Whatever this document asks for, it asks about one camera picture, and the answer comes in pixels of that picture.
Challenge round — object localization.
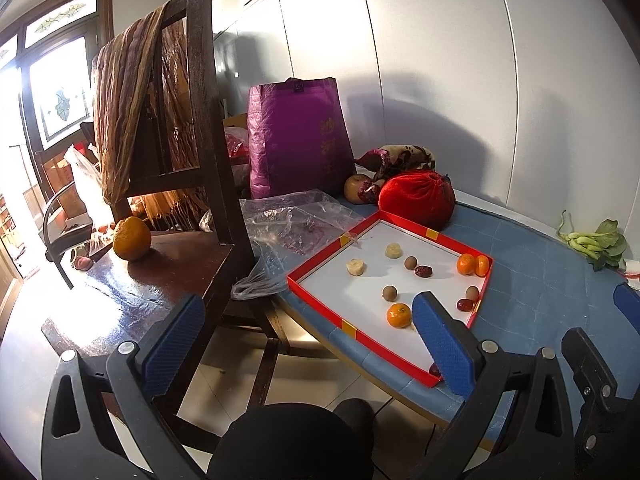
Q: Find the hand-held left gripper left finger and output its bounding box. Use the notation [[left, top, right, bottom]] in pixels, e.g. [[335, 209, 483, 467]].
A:
[[41, 294, 208, 480]]

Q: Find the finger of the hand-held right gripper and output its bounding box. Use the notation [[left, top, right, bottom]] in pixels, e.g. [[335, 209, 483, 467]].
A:
[[612, 282, 640, 323], [561, 327, 640, 480]]

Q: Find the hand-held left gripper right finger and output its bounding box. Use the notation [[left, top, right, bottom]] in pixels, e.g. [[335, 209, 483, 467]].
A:
[[372, 291, 577, 480]]

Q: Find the red tray with white inside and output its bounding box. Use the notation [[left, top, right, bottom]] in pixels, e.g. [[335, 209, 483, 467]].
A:
[[286, 210, 494, 389]]

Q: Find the green bok choy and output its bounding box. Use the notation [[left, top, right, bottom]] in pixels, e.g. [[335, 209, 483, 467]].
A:
[[556, 210, 629, 272]]

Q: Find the dark wooden chair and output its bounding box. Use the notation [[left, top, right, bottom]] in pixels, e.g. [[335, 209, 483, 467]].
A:
[[40, 0, 296, 426]]

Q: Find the blue quilted blanket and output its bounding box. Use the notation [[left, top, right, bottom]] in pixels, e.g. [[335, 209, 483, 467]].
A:
[[272, 195, 640, 461]]

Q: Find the large orange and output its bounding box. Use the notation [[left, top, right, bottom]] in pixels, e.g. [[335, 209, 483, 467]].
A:
[[112, 216, 152, 261]]

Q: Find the red velvet pouch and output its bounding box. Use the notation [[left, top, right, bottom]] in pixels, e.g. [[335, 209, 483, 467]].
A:
[[377, 170, 457, 231]]

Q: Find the black metal chair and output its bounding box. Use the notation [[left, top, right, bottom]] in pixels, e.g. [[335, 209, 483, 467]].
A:
[[42, 192, 97, 291]]

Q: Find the brown pear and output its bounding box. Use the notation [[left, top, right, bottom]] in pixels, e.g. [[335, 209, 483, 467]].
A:
[[343, 173, 374, 205]]

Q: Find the clear plastic bag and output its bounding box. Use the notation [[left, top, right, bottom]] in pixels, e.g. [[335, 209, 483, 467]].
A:
[[230, 189, 368, 301]]

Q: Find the white plastic bag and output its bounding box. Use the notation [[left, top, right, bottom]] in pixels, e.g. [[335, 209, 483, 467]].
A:
[[64, 144, 119, 261]]

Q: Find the brown patterned cloth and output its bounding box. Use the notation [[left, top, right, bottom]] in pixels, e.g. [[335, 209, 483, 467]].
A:
[[355, 144, 437, 204]]

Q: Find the red plastic bag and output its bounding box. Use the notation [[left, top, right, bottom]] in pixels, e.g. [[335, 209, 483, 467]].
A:
[[224, 127, 251, 164]]

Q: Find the striped brown scarf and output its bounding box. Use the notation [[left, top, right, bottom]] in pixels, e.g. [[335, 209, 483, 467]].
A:
[[91, 2, 211, 233]]

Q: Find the purple shopping bag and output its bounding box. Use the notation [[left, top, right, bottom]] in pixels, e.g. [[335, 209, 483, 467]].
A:
[[247, 77, 357, 200]]

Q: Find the wooden glass door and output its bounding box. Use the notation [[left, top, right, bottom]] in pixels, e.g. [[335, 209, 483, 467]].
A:
[[0, 0, 115, 281]]

